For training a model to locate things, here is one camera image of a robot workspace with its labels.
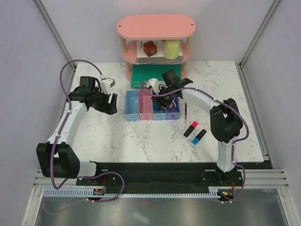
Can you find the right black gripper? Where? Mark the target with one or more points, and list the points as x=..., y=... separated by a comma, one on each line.
x=161, y=106

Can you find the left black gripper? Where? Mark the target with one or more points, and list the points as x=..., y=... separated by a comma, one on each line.
x=110, y=108

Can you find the four-compartment blue pink organizer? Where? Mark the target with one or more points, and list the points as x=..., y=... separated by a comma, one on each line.
x=139, y=107

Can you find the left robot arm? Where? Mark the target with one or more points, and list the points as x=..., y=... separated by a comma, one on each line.
x=56, y=157

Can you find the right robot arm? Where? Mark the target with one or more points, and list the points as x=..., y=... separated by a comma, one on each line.
x=225, y=123

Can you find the dark red pink pen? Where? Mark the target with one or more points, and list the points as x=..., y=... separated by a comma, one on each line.
x=186, y=113

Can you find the pink black highlighter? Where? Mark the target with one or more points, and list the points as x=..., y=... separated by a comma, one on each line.
x=190, y=129

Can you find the green box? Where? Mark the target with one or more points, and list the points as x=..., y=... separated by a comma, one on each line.
x=142, y=73

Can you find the blue black highlighter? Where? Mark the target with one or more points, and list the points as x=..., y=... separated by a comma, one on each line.
x=199, y=136

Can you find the brown cube box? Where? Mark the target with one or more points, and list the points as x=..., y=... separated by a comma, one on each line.
x=150, y=48

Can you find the pale yellow cup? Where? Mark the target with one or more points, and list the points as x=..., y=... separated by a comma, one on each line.
x=171, y=49

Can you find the pink three-tier shelf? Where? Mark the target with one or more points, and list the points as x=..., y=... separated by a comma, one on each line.
x=154, y=27

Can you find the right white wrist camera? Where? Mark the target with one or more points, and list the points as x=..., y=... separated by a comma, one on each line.
x=153, y=84

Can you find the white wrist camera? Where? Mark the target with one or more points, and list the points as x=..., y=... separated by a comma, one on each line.
x=153, y=84
x=106, y=85

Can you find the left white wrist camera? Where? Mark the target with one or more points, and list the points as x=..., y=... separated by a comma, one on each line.
x=106, y=85

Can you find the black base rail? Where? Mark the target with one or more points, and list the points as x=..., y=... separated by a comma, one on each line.
x=134, y=176

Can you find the white cable duct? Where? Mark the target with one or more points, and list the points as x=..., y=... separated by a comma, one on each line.
x=97, y=193

